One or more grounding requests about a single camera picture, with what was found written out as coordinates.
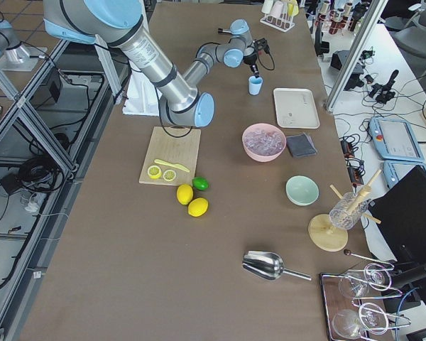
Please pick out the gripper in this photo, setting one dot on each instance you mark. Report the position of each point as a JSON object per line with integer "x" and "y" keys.
{"x": 251, "y": 62}

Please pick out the blue plastic cup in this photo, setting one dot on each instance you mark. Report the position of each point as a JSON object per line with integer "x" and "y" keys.
{"x": 254, "y": 85}

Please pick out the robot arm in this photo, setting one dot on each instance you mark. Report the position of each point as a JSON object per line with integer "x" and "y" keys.
{"x": 120, "y": 25}

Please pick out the pink plastic cup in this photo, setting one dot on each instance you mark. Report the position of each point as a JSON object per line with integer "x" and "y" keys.
{"x": 277, "y": 9}

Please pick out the pink bowl of ice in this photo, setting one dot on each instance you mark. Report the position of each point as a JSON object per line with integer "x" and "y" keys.
{"x": 263, "y": 142}

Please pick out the white plastic cup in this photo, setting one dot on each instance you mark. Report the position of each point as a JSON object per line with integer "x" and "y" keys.
{"x": 267, "y": 6}

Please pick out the yellow plastic cup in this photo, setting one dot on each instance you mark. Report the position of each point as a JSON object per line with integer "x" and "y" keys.
{"x": 293, "y": 7}

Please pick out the steel ice scoop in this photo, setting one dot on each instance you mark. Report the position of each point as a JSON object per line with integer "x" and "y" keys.
{"x": 269, "y": 265}

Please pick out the beige rabbit tray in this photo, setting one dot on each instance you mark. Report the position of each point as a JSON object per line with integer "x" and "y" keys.
{"x": 295, "y": 108}

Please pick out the steel muddler rod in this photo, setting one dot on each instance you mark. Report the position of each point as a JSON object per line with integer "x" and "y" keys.
{"x": 223, "y": 31}

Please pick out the grey folded cloth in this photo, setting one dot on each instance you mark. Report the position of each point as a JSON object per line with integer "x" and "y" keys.
{"x": 301, "y": 145}

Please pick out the wooden cutting board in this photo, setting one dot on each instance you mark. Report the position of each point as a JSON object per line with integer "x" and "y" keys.
{"x": 173, "y": 150}

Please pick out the yellow plastic knife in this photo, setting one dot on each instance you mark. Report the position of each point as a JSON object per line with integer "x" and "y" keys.
{"x": 173, "y": 165}

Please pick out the green lime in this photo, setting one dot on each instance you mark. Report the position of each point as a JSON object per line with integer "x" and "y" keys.
{"x": 200, "y": 183}

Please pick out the green ceramic bowl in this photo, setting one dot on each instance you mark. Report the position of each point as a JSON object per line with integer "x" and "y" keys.
{"x": 301, "y": 190}

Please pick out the lemon half right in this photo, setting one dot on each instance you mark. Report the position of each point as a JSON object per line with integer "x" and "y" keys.
{"x": 169, "y": 175}

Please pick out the lemon half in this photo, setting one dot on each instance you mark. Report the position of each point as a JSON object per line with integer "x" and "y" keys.
{"x": 169, "y": 175}
{"x": 154, "y": 172}

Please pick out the yellow lemon far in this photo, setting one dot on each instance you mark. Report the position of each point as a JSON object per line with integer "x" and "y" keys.
{"x": 184, "y": 194}

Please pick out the yellow lemon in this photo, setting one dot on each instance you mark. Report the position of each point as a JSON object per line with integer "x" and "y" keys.
{"x": 184, "y": 194}
{"x": 198, "y": 207}

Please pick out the lemon half left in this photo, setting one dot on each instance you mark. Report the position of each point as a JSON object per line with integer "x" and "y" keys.
{"x": 154, "y": 172}

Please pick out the yellow lemon near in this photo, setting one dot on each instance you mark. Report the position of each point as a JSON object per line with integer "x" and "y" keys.
{"x": 198, "y": 207}

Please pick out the blue teach pendant upper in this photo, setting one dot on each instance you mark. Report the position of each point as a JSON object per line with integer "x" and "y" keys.
{"x": 394, "y": 139}

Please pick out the blue teach pendant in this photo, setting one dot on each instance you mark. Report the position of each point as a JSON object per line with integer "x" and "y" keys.
{"x": 394, "y": 139}
{"x": 394, "y": 171}

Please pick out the textured clear glass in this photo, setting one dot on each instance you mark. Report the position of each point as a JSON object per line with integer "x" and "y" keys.
{"x": 342, "y": 216}

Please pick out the blue teach pendant lower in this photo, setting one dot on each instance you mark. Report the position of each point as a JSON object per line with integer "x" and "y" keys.
{"x": 394, "y": 171}

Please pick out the wooden glass drying stand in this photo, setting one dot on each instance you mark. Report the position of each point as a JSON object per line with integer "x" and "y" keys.
{"x": 321, "y": 230}

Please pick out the black computer monitor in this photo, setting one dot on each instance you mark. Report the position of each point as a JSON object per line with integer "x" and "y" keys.
{"x": 402, "y": 211}

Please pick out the upper wine glass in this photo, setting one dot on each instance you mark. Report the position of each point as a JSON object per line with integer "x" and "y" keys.
{"x": 365, "y": 283}

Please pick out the wine glass rack tray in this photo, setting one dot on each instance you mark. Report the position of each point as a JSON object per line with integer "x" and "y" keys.
{"x": 334, "y": 301}

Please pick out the lower wine glass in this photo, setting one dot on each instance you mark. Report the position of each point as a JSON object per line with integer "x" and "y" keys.
{"x": 368, "y": 321}

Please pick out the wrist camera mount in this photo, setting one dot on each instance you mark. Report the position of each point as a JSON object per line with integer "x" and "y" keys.
{"x": 262, "y": 44}

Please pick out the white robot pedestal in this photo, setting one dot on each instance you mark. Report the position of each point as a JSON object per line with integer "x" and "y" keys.
{"x": 142, "y": 98}

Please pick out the aluminium frame post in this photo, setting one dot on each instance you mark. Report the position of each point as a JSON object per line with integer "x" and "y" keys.
{"x": 370, "y": 19}

